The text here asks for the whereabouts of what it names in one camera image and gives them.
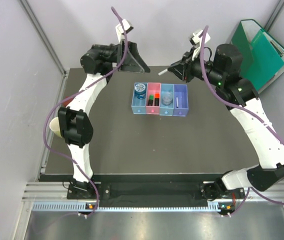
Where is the orange cap highlighter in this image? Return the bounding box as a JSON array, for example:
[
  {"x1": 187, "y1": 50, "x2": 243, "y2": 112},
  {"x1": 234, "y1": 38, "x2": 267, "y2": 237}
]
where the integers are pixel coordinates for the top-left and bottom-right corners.
[{"x1": 154, "y1": 92, "x2": 160, "y2": 107}]

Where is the yellow white mug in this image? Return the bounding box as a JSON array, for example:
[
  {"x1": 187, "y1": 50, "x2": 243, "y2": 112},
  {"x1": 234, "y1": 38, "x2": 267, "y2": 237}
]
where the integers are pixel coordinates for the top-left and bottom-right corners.
[{"x1": 49, "y1": 117, "x2": 62, "y2": 138}]

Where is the pink plastic bin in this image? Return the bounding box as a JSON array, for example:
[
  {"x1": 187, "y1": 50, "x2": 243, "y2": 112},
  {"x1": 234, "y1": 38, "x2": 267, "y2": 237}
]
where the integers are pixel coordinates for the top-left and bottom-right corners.
[{"x1": 146, "y1": 82, "x2": 161, "y2": 115}]

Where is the blue cap whiteboard marker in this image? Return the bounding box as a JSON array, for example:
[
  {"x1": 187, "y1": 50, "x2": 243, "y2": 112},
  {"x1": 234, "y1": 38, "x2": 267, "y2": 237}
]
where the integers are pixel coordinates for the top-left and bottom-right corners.
[{"x1": 175, "y1": 97, "x2": 179, "y2": 108}]

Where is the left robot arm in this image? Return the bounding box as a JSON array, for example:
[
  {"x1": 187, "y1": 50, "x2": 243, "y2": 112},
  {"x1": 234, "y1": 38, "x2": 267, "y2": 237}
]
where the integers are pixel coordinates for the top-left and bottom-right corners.
[{"x1": 57, "y1": 41, "x2": 151, "y2": 200}]

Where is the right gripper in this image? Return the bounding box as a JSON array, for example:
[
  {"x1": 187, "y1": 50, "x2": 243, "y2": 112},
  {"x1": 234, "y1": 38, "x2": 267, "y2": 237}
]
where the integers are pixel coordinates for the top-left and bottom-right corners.
[{"x1": 167, "y1": 47, "x2": 224, "y2": 87}]

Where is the aluminium rail with cable duct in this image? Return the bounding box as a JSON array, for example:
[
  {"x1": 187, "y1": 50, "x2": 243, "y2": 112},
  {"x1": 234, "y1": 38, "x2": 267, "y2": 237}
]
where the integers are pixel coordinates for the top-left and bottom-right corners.
[{"x1": 21, "y1": 181, "x2": 284, "y2": 213}]

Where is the clear staples box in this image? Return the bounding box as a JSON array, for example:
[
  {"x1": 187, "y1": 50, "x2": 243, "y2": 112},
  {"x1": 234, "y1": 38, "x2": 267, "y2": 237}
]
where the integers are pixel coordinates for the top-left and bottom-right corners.
[{"x1": 161, "y1": 91, "x2": 173, "y2": 106}]

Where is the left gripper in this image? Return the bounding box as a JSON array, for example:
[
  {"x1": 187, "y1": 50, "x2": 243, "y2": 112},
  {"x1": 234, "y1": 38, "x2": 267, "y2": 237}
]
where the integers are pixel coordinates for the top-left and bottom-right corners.
[{"x1": 90, "y1": 39, "x2": 150, "y2": 75}]

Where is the green ring binder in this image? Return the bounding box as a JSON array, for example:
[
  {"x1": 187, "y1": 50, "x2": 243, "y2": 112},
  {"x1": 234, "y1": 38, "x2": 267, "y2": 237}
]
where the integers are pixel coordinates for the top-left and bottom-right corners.
[{"x1": 231, "y1": 19, "x2": 284, "y2": 93}]

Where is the purple plastic bin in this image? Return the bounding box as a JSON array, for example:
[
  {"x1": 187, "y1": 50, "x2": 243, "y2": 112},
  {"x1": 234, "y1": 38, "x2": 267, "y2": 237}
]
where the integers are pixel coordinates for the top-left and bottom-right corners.
[{"x1": 173, "y1": 84, "x2": 189, "y2": 117}]

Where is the blue slime jar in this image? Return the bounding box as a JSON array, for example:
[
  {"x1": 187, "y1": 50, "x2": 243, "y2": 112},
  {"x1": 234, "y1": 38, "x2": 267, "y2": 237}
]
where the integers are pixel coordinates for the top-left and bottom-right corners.
[{"x1": 134, "y1": 82, "x2": 147, "y2": 100}]

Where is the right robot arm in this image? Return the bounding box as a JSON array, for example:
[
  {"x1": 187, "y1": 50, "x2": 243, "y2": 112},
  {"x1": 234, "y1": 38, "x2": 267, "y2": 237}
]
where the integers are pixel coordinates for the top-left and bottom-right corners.
[{"x1": 168, "y1": 43, "x2": 284, "y2": 198}]

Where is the teal folder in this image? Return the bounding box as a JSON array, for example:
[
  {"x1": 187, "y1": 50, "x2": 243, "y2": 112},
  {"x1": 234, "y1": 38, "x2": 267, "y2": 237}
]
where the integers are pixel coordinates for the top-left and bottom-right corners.
[{"x1": 243, "y1": 30, "x2": 284, "y2": 92}]

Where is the green cap highlighter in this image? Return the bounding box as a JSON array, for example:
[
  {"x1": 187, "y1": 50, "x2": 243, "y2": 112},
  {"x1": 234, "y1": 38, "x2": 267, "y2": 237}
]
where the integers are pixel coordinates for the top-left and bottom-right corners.
[{"x1": 147, "y1": 94, "x2": 154, "y2": 106}]

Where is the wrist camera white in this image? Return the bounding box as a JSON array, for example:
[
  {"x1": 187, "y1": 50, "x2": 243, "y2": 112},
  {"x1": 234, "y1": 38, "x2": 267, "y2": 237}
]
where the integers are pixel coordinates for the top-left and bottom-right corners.
[
  {"x1": 115, "y1": 19, "x2": 134, "y2": 45},
  {"x1": 188, "y1": 29, "x2": 203, "y2": 61}
]

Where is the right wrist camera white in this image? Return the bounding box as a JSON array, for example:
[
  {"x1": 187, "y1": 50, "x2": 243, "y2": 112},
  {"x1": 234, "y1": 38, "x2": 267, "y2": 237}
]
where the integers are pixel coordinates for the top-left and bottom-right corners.
[{"x1": 188, "y1": 29, "x2": 203, "y2": 61}]

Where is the black cap whiteboard marker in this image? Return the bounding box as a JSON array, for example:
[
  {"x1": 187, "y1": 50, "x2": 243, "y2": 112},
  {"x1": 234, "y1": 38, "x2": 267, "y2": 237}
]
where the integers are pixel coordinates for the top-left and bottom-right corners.
[{"x1": 158, "y1": 69, "x2": 168, "y2": 76}]

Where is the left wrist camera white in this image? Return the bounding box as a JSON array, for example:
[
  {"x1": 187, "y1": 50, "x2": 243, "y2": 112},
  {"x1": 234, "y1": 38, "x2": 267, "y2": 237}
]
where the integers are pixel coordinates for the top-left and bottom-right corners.
[{"x1": 115, "y1": 19, "x2": 134, "y2": 45}]

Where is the brown box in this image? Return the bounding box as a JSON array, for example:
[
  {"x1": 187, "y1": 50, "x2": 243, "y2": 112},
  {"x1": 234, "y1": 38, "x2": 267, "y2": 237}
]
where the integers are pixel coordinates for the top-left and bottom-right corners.
[{"x1": 62, "y1": 97, "x2": 74, "y2": 107}]

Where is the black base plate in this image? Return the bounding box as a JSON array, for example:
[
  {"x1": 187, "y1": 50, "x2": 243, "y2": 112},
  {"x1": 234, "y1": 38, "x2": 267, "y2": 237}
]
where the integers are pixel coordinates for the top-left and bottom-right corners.
[{"x1": 39, "y1": 173, "x2": 236, "y2": 207}]

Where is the light blue bin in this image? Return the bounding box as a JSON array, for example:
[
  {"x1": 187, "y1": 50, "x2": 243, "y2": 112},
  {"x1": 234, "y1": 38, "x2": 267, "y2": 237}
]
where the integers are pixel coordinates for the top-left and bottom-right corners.
[
  {"x1": 131, "y1": 82, "x2": 147, "y2": 115},
  {"x1": 159, "y1": 83, "x2": 174, "y2": 116}
]

